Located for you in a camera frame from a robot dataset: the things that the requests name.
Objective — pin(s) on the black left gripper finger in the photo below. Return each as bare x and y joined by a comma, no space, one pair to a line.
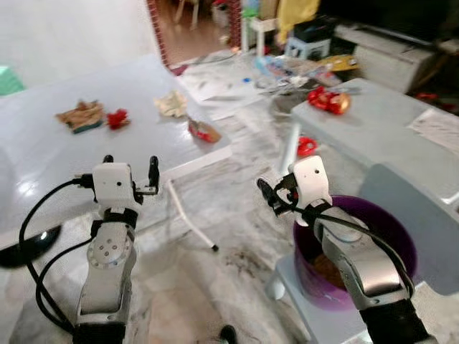
154,172
108,160

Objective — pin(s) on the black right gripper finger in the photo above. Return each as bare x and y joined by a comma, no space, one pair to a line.
292,170
266,195

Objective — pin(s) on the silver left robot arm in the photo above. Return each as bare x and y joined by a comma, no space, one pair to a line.
107,265

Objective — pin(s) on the purple rubbish bin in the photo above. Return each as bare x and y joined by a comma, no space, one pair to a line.
387,236

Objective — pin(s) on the small red crumpled wrapper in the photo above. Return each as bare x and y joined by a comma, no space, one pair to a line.
117,119

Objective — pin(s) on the large white folding table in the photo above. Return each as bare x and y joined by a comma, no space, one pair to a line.
57,158

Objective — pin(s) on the brown crumpled paper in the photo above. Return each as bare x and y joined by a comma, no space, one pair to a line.
80,115

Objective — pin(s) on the torn red foil packet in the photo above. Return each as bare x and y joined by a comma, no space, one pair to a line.
206,132

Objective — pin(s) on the white crumpled tissue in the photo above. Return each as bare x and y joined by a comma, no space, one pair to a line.
171,104

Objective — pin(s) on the shiny red toy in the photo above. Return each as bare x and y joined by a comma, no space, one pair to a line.
330,102

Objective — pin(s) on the small white plastic table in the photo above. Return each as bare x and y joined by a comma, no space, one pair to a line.
373,129

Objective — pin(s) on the colourful baby bouncer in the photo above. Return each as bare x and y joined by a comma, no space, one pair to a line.
294,70

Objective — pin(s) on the printed paper sheet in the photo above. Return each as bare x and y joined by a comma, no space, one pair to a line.
437,129

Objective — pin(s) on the small pale step stool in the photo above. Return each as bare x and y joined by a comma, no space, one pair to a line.
307,47

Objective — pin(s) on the green plastic stool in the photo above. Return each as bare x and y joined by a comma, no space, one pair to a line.
8,80

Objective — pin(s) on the black box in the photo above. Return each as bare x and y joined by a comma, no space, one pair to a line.
315,29

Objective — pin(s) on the black robot foot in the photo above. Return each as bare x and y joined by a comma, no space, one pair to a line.
228,335

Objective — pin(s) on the grey storage cabinet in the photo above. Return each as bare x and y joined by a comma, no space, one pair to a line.
391,61

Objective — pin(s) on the white child chair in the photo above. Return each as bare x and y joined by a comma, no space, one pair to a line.
258,25

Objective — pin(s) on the yellow cloth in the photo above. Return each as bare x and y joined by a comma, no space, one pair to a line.
297,14

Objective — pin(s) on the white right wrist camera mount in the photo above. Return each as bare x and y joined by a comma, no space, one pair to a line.
312,179

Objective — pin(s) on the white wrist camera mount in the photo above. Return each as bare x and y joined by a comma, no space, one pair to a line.
312,179
115,183

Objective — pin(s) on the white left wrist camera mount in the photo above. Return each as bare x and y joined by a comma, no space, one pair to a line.
115,183

